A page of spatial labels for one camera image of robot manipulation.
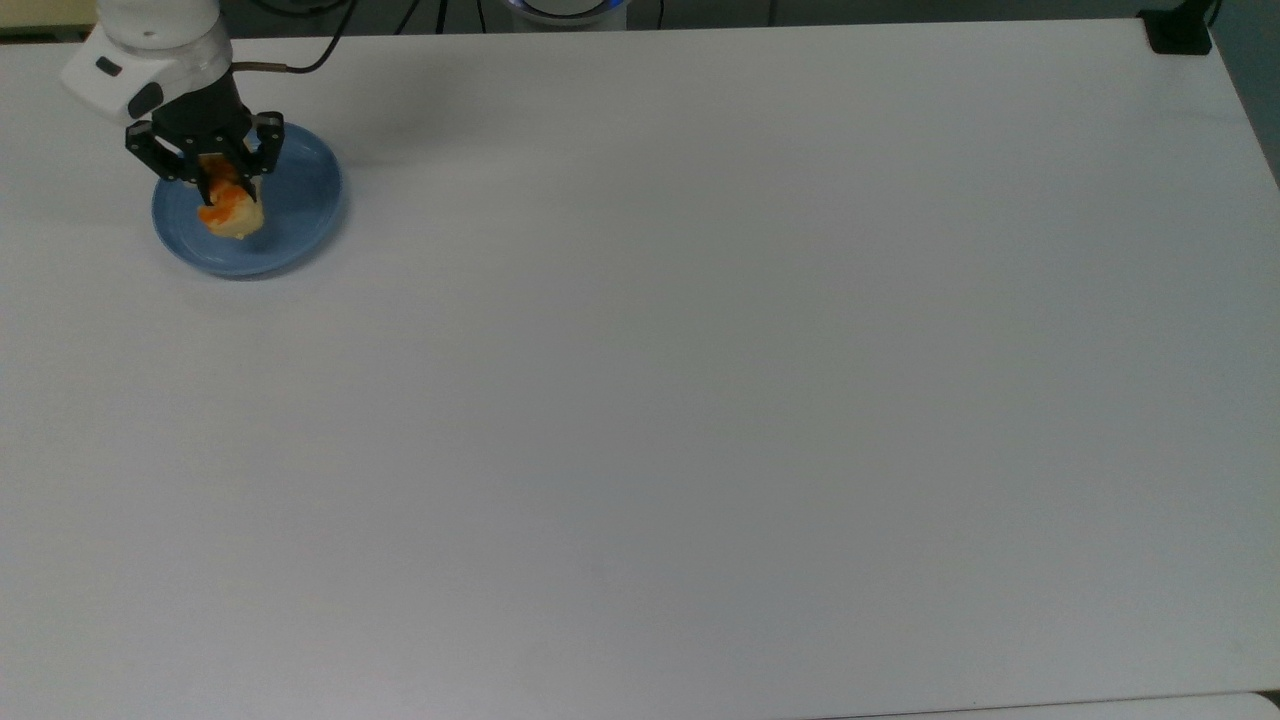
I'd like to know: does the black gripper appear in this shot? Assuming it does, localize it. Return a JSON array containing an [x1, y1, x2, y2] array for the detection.
[[125, 75, 286, 207]]

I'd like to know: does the orange glazed bread loaf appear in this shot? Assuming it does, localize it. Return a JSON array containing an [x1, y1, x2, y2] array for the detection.
[[197, 155, 266, 241]]

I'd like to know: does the white robot base blue light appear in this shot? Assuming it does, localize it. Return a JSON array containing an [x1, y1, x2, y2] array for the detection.
[[500, 0, 631, 31]]

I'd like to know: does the blue round plate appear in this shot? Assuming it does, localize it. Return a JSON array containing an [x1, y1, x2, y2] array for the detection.
[[150, 122, 344, 279]]

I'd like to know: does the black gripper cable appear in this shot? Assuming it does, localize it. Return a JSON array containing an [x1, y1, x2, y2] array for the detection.
[[232, 0, 361, 76]]

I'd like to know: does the black corner clamp mount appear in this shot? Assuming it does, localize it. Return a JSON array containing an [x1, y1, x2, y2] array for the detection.
[[1140, 0, 1223, 56]]

